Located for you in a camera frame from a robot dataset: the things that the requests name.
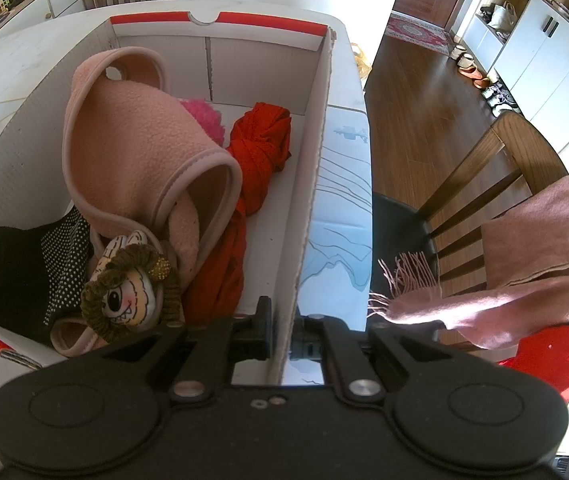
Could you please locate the blue line print table mat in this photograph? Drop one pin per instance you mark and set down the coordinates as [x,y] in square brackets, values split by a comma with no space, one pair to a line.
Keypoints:
[339,185]

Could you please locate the red patterned rug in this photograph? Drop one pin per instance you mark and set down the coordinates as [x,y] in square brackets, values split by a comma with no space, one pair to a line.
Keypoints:
[414,32]

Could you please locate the yellow basket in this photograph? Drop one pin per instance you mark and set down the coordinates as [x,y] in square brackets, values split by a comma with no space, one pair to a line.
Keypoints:
[362,62]

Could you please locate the row of shoes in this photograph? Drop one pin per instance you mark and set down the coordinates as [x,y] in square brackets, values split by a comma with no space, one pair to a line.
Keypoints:
[484,82]

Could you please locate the pink fleece hat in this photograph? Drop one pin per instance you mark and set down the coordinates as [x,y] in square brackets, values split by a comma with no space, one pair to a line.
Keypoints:
[129,150]

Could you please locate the white low cabinet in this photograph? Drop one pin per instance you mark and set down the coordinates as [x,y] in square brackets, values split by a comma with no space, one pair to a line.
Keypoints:
[544,70]

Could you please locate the black dotted sock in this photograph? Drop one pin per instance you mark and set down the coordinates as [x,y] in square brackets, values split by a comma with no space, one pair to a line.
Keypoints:
[19,280]

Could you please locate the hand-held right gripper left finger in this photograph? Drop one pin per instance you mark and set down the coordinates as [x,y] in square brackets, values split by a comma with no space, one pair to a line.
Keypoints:
[259,332]

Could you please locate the pink fringed scarf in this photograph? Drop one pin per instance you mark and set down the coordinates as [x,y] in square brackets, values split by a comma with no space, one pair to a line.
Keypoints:
[539,260]

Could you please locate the white tote bag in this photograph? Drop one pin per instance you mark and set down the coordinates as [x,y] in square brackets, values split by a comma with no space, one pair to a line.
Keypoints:
[503,17]

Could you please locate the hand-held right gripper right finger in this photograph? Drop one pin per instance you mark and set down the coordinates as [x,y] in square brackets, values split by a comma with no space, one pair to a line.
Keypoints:
[307,347]

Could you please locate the white cardboard box red trim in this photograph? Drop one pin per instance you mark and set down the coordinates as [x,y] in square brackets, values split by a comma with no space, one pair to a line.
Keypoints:
[264,75]

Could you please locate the red knotted scarf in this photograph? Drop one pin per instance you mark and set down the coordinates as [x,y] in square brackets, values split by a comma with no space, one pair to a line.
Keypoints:
[254,150]

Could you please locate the wooden top sideboard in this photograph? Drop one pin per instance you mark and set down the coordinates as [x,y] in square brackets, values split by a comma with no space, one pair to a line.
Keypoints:
[39,5]

